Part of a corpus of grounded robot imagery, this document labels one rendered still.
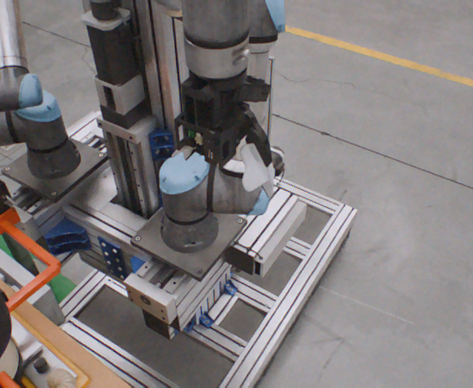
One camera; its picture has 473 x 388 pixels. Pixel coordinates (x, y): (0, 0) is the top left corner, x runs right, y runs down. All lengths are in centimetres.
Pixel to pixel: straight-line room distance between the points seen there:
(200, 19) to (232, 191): 63
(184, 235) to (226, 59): 73
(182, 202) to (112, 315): 111
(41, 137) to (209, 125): 88
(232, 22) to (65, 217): 115
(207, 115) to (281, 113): 280
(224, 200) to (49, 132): 56
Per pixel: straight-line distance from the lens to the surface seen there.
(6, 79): 127
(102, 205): 155
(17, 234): 135
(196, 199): 115
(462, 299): 264
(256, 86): 68
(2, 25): 133
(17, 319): 136
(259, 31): 101
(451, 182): 317
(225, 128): 62
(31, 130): 145
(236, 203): 114
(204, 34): 57
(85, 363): 127
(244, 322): 212
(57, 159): 151
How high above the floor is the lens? 205
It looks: 46 degrees down
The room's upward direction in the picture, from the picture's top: straight up
